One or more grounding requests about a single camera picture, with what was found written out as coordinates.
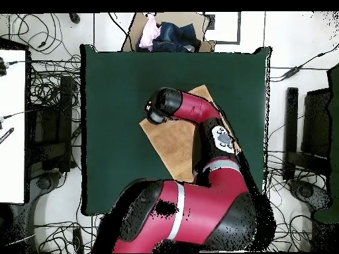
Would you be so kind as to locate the black furniture frame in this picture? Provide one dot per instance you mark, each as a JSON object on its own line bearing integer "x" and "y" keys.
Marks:
{"x": 291, "y": 119}

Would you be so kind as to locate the black power adapter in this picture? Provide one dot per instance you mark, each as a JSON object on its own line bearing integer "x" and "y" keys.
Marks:
{"x": 291, "y": 71}

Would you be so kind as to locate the dark green tablecloth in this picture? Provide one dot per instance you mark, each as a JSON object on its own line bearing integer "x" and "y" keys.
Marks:
{"x": 119, "y": 79}

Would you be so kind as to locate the blue jeans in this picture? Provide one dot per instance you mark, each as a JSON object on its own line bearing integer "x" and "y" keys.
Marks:
{"x": 172, "y": 37}

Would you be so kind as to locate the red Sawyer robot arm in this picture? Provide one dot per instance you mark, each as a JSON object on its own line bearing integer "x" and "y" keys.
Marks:
{"x": 212, "y": 206}

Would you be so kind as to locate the grey stand base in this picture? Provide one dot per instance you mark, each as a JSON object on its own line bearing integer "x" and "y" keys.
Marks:
{"x": 43, "y": 183}
{"x": 307, "y": 191}

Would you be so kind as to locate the pink garment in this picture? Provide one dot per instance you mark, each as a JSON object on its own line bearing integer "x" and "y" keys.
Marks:
{"x": 148, "y": 37}

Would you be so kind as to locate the black floor stand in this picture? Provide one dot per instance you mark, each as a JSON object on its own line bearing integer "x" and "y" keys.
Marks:
{"x": 66, "y": 105}

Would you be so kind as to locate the white desk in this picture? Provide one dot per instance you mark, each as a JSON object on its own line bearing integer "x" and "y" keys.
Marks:
{"x": 12, "y": 132}

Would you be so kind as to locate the cardboard box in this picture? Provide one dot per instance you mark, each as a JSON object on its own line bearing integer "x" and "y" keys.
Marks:
{"x": 185, "y": 18}

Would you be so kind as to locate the orange terry towel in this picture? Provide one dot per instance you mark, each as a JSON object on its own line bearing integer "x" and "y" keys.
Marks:
{"x": 172, "y": 143}

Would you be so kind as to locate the dark green cloth-covered object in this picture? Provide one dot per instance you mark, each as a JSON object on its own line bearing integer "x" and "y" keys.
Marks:
{"x": 334, "y": 132}

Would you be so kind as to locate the small black floor device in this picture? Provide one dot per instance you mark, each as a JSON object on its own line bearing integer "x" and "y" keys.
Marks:
{"x": 74, "y": 18}

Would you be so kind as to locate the black power strip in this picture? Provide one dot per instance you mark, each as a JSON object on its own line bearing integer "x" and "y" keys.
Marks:
{"x": 78, "y": 240}

